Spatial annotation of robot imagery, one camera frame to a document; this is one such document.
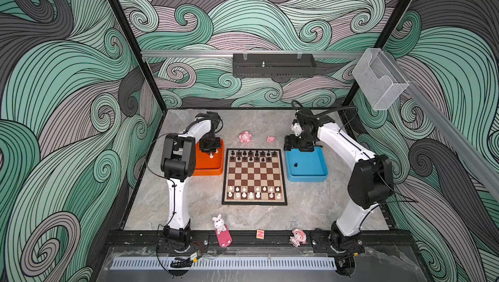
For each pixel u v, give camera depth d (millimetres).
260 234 745
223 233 743
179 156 582
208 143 852
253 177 899
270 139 1037
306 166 951
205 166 919
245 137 1031
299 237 720
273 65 983
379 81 782
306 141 734
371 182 464
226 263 697
